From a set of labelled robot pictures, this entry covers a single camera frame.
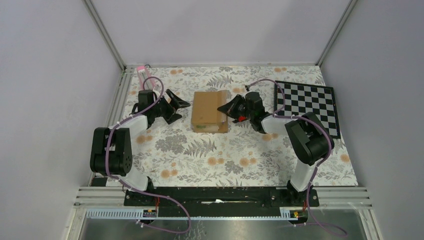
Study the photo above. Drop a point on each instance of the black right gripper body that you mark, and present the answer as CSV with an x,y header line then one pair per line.
x,y
245,112

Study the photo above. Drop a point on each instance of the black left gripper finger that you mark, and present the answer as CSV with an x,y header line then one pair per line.
x,y
174,117
176,102

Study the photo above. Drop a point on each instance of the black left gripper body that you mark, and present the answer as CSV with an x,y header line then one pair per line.
x,y
163,108

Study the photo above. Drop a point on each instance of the red black utility knife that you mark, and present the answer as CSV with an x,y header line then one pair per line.
x,y
241,118

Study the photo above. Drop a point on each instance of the brown cardboard express box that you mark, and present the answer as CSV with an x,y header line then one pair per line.
x,y
205,117

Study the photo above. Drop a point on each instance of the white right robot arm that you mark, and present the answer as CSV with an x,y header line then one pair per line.
x,y
309,139

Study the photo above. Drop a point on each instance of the floral table mat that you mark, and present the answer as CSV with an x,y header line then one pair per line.
x,y
173,155

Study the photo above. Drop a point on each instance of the pink metronome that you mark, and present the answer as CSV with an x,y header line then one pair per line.
x,y
143,75

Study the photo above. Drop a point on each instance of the black white checkerboard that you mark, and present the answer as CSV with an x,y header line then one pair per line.
x,y
292,98

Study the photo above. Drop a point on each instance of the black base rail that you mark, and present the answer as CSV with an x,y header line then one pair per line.
x,y
194,197

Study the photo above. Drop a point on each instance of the grey slotted cable duct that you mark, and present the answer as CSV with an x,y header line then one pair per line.
x,y
207,212

